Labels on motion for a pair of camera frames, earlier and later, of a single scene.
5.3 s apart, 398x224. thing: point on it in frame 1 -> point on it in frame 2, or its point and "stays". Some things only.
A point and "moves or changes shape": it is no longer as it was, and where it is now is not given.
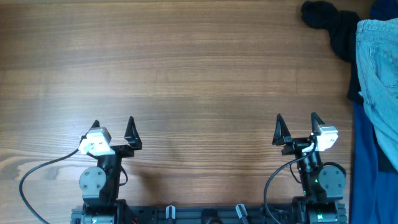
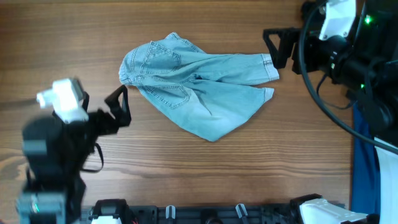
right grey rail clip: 241,211 stays
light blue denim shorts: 377,53 moves or changes shape
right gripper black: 282,134 -> 286,35
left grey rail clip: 170,211 stays
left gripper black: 132,137 -> 103,126
